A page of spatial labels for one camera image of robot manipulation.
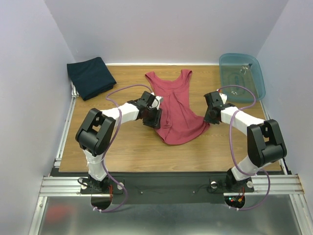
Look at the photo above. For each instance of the maroon tank top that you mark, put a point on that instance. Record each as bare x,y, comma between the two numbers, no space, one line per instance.
178,123

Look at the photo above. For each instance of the folded navy tank top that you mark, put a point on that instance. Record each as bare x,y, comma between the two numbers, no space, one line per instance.
90,78

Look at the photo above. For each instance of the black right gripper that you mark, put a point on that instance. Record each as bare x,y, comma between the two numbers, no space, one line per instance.
209,116

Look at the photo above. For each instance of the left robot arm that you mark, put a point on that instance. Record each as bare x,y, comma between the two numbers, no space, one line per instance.
95,134

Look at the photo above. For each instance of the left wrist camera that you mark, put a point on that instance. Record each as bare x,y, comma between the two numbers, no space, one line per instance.
157,101

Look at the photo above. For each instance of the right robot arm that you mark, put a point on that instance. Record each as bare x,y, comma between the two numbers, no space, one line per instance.
265,143

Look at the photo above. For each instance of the teal plastic bin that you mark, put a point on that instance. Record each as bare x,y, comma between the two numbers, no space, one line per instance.
242,76

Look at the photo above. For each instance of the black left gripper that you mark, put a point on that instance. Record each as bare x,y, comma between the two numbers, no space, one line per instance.
156,123

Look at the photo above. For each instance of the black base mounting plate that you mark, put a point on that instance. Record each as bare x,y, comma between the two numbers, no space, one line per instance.
170,188

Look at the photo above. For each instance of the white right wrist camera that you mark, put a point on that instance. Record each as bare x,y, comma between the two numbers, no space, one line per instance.
223,98

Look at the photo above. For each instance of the aluminium frame rail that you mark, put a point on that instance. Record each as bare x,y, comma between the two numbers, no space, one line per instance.
279,185

